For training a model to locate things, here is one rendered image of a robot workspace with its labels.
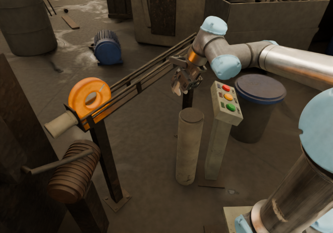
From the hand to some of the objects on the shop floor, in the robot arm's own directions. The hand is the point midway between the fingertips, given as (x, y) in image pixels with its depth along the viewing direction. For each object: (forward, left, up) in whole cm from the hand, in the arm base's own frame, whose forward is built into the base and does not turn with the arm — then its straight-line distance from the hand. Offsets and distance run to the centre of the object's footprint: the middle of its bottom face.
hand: (174, 89), depth 90 cm
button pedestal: (-24, -6, -65) cm, 70 cm away
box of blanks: (-91, -178, -56) cm, 208 cm away
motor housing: (+38, +25, -66) cm, 81 cm away
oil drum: (+193, -202, -52) cm, 284 cm away
